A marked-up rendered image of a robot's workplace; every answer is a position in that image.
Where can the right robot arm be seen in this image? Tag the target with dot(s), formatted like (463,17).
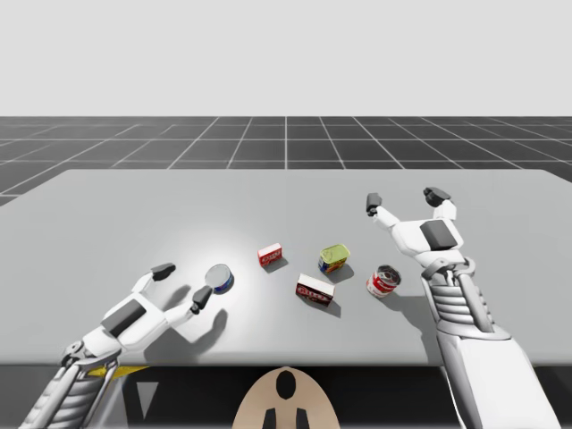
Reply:
(482,366)

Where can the tan robot part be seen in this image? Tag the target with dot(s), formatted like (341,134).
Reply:
(259,406)

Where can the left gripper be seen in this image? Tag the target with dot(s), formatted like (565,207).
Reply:
(134,326)

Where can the red and white carton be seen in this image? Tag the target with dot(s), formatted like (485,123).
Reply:
(315,291)

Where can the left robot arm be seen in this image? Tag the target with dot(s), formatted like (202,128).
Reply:
(67,393)

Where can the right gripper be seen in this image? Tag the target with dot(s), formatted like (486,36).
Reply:
(413,239)

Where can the green and blue rectangular can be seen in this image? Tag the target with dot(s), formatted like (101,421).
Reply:
(333,258)

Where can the red and white can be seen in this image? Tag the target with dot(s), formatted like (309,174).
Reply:
(383,281)

